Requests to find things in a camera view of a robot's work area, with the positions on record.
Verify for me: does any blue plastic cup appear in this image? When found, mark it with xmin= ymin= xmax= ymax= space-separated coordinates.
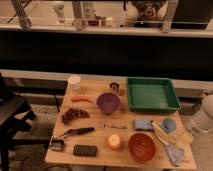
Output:
xmin=162 ymin=118 xmax=176 ymax=133

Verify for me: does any blue sponge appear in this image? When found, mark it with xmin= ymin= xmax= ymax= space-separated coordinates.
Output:
xmin=134 ymin=119 xmax=153 ymax=131

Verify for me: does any blue grey cloth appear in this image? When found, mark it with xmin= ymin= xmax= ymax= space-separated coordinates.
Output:
xmin=166 ymin=144 xmax=184 ymax=167

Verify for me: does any clear plastic cup white lid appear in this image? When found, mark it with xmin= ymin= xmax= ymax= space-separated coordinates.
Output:
xmin=68 ymin=75 xmax=81 ymax=91

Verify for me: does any purple bowl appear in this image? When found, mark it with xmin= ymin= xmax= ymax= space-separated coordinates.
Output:
xmin=96 ymin=93 xmax=121 ymax=114

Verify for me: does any yellow apple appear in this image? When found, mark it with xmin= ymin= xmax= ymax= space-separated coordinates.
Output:
xmin=107 ymin=134 xmax=121 ymax=150

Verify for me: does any black chair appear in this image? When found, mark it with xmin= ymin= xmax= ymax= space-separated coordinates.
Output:
xmin=0 ymin=73 xmax=35 ymax=171

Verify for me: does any green plastic tray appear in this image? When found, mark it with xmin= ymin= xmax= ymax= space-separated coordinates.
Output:
xmin=126 ymin=77 xmax=181 ymax=113

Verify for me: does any black rectangular block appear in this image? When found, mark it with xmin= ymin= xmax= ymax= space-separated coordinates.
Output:
xmin=73 ymin=145 xmax=97 ymax=157

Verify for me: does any orange carrot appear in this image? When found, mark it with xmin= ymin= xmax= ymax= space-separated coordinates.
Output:
xmin=71 ymin=96 xmax=93 ymax=103

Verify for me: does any bunch of dark grapes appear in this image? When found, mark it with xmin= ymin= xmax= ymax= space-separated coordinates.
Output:
xmin=61 ymin=108 xmax=90 ymax=125

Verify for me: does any small black metal clip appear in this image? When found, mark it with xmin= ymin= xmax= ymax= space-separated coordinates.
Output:
xmin=49 ymin=139 xmax=64 ymax=151

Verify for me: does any small metal can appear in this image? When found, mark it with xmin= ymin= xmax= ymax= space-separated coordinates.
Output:
xmin=110 ymin=82 xmax=120 ymax=93

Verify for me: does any orange bowl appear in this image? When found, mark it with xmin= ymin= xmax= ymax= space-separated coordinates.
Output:
xmin=128 ymin=133 xmax=156 ymax=163

